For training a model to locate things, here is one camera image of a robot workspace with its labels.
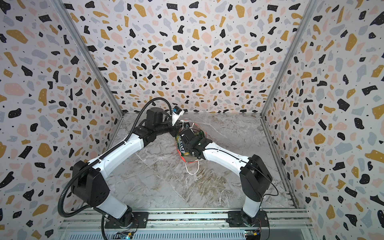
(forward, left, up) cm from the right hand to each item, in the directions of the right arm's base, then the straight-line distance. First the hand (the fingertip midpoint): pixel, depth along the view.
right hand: (187, 137), depth 85 cm
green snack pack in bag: (-3, +4, -3) cm, 6 cm away
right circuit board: (-43, -33, -19) cm, 58 cm away
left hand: (+4, +1, +11) cm, 12 cm away
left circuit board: (-45, +28, -17) cm, 55 cm away
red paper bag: (-15, -3, -1) cm, 15 cm away
